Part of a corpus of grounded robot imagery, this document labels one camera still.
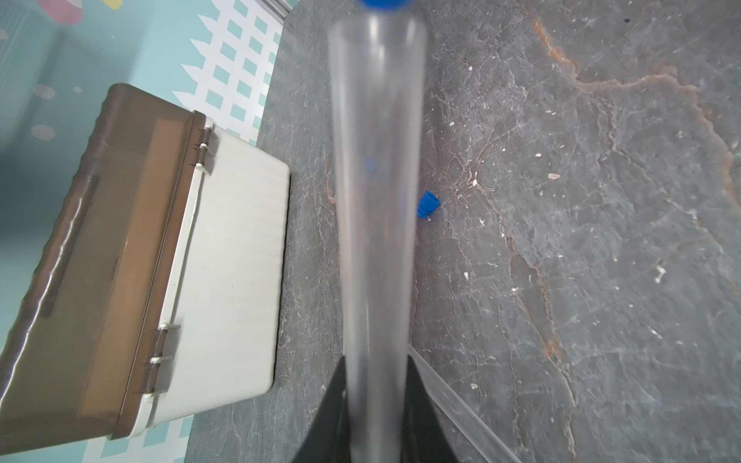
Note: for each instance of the brown lid storage box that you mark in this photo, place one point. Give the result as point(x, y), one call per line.
point(158, 292)

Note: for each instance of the clear test tube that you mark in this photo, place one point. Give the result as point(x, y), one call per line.
point(377, 62)

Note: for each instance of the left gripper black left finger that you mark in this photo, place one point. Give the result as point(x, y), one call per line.
point(328, 438)

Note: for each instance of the clear test tube diagonal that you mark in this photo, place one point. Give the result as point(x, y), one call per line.
point(470, 425)

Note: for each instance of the blue stopper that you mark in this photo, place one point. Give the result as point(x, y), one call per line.
point(385, 5)
point(427, 205)

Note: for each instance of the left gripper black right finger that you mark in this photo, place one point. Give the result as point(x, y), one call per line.
point(422, 437)

